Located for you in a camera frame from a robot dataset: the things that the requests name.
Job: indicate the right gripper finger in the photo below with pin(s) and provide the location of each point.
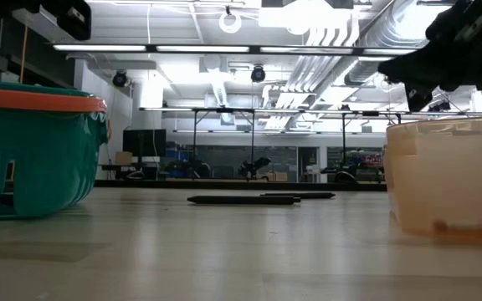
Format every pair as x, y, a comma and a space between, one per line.
412, 69
420, 96

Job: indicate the silver ventilation duct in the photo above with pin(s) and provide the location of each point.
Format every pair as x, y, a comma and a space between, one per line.
391, 25

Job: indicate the black computer monitor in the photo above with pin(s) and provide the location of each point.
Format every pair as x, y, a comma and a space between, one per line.
145, 143

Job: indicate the black table edge frame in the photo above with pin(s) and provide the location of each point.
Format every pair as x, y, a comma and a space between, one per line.
224, 185

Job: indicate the yellow pencil with eraser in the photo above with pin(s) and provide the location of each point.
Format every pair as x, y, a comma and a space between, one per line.
475, 237

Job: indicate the black ceiling dome fixture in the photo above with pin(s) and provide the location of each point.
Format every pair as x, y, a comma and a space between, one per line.
257, 74
120, 78

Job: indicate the translucent orange plastic container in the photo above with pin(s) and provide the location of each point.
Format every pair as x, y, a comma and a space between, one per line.
450, 180

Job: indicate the black background robot arm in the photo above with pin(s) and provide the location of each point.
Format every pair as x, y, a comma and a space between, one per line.
343, 176
253, 167

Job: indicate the brown cardboard box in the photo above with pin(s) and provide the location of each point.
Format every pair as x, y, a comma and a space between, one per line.
123, 159

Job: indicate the overhead LED light bar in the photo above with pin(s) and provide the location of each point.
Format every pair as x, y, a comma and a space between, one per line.
203, 49

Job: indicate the black background rig frame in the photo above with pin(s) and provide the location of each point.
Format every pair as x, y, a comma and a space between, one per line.
224, 110

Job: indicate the teal plastic basket orange rim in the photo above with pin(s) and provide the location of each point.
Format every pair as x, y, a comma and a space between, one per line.
44, 159

